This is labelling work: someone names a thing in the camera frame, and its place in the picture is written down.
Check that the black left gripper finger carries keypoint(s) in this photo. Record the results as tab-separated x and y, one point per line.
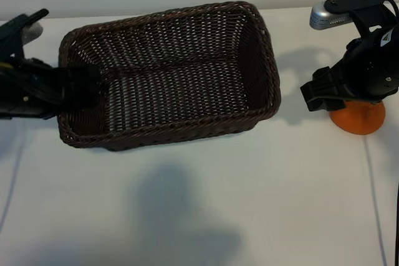
81	75
82	96

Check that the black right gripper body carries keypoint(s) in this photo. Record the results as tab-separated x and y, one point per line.
374	66

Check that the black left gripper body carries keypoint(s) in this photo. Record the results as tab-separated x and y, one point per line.
22	101

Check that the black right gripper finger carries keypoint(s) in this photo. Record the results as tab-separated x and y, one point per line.
327	96
325	77

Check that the orange fruit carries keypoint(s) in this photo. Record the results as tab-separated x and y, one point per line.
358	121

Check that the dark brown wicker basket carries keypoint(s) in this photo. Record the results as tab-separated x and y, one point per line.
174	91

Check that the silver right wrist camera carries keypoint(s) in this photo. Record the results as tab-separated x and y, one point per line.
322	18

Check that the black left camera mount bracket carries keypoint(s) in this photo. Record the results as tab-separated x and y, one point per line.
12	30

